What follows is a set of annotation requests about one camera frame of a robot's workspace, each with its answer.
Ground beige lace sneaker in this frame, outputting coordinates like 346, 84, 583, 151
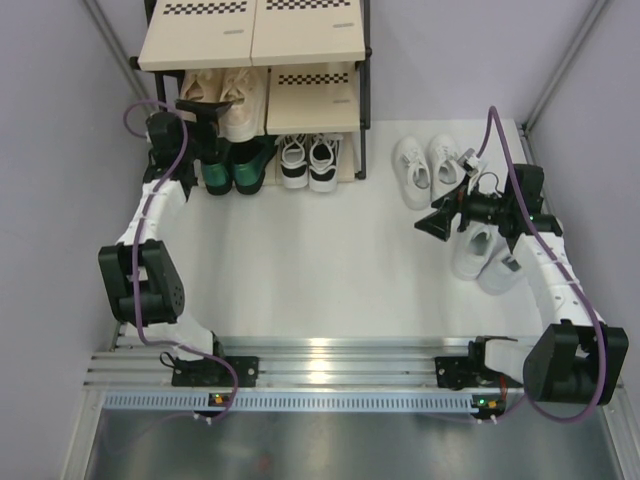
179, 69, 223, 103
219, 67, 266, 143

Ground aluminium frame post left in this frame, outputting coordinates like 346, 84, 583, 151
79, 0, 153, 100

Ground white leather sneaker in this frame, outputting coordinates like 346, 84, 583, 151
477, 246, 524, 296
452, 222, 499, 281

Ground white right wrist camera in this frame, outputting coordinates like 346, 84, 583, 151
457, 148, 481, 177

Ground aluminium frame post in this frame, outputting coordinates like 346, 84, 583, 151
79, 0, 153, 100
520, 0, 614, 139

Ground white leather sneaker left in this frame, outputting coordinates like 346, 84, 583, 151
452, 222, 499, 281

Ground white leather sneaker right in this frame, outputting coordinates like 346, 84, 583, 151
477, 246, 524, 296

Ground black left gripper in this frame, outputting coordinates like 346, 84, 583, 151
173, 101, 233, 163

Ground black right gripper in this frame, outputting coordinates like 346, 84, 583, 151
415, 173, 513, 242

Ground black white sneaker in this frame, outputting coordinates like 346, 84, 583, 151
276, 134, 309, 189
309, 133, 344, 193

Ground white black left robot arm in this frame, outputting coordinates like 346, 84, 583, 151
98, 99, 259, 389

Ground black beige shoe shelf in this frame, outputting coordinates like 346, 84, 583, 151
129, 1, 371, 182

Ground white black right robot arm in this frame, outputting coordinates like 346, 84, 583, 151
415, 164, 629, 405

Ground green loafer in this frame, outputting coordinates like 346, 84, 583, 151
201, 150, 233, 196
229, 135, 277, 195

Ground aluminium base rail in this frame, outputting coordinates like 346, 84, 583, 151
82, 334, 626, 421

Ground white grey sneaker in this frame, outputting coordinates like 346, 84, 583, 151
426, 134, 464, 201
392, 136, 432, 211

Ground aluminium frame post right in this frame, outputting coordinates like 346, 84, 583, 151
520, 0, 614, 139

